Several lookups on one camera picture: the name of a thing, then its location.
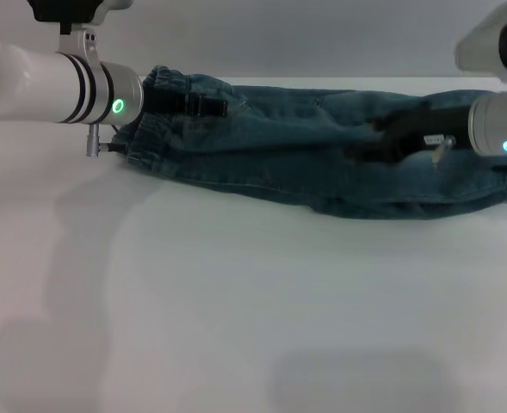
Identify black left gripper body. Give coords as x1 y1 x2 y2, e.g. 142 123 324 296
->
139 87 195 117

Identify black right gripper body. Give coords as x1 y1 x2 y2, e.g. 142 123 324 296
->
386 102 474 163

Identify blue denim shorts with cartoon print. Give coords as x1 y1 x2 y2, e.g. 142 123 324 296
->
112 64 507 221

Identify white tablecloth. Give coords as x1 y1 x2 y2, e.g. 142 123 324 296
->
0 73 507 413

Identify grey right arm cable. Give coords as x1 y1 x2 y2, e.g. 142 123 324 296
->
429 134 457 167

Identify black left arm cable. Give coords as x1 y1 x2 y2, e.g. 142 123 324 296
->
103 123 130 153

